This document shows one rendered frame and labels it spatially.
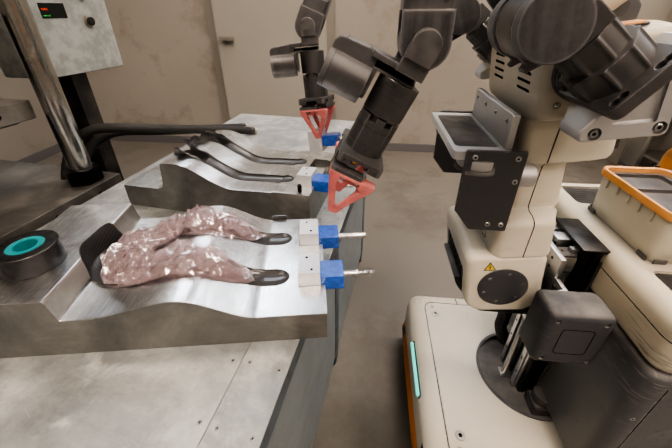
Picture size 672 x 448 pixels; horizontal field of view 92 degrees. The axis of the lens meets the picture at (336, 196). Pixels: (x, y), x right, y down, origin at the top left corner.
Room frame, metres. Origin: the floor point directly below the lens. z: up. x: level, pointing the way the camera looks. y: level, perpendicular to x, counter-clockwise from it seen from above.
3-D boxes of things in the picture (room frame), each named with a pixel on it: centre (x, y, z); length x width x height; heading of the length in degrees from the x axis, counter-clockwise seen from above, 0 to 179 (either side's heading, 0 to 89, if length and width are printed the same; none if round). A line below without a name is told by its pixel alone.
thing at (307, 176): (0.70, 0.02, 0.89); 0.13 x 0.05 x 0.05; 77
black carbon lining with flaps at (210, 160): (0.80, 0.26, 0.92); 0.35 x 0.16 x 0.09; 77
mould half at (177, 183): (0.82, 0.27, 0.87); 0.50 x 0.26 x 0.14; 77
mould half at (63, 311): (0.45, 0.27, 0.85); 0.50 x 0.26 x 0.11; 94
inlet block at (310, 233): (0.53, 0.01, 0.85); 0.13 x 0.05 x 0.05; 94
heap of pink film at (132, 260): (0.46, 0.27, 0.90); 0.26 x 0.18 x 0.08; 94
